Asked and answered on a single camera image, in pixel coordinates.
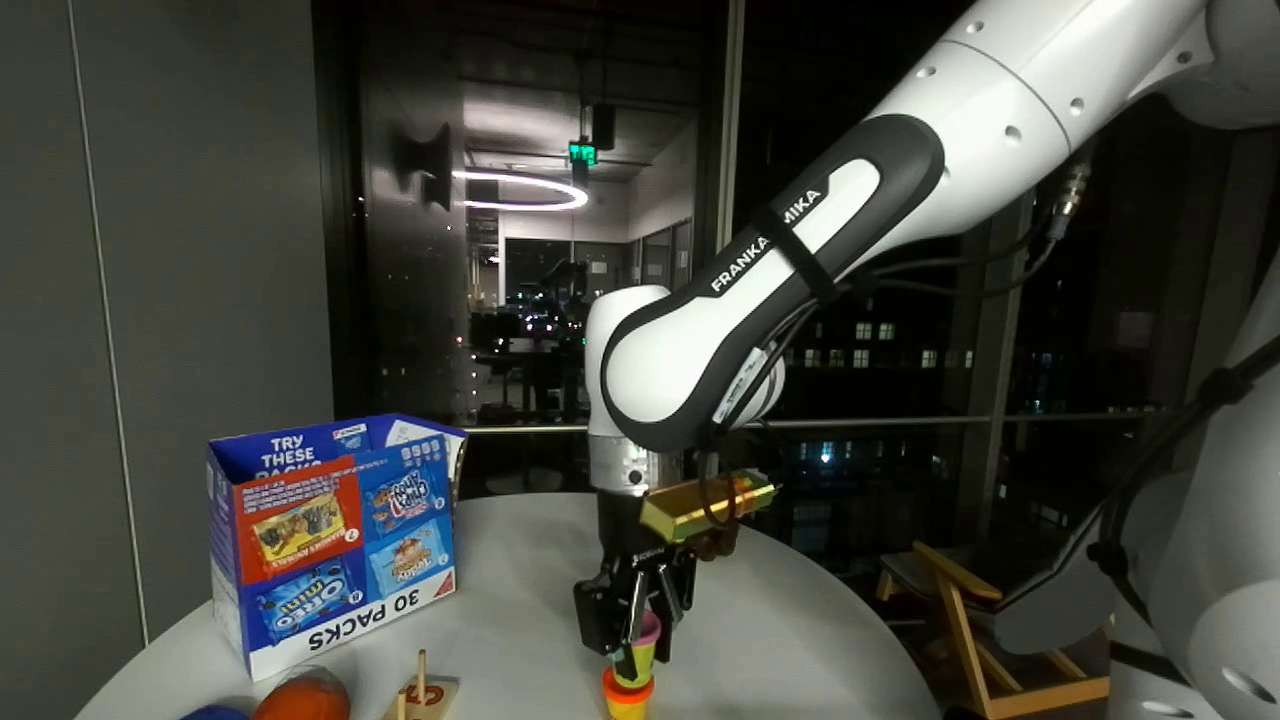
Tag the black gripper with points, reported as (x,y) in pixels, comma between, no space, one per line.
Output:
(642,562)

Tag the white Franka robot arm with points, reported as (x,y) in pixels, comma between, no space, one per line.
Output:
(747,307)

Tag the yellow dough can orange lid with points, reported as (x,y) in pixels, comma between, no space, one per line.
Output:
(624,693)

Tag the wooden toy boat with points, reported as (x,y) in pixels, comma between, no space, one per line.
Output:
(421,693)

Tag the blue snack pack carton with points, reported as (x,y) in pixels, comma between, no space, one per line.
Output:
(335,535)

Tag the orange ball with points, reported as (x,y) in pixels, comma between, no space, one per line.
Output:
(304,699)

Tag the wooden folding chair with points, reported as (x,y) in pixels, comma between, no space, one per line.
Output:
(980,627)

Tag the small blue object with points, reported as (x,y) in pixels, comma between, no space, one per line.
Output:
(217,713)

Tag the green exit sign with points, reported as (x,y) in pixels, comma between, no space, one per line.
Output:
(581,153)

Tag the horizontal window rail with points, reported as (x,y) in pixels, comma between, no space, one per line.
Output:
(934,421)

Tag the vertical window frame post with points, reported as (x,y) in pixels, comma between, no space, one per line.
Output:
(724,122)

